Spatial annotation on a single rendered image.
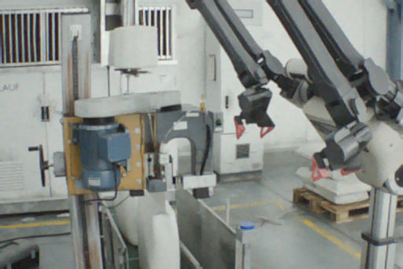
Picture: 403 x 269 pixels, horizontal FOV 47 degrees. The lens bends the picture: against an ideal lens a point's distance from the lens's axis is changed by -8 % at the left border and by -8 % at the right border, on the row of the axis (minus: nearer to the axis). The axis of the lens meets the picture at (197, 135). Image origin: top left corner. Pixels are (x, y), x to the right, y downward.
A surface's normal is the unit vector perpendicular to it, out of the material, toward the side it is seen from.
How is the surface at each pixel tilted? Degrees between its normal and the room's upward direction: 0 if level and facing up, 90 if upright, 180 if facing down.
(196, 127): 90
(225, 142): 90
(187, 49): 90
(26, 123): 90
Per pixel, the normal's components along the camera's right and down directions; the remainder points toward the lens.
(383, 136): 0.31, 0.17
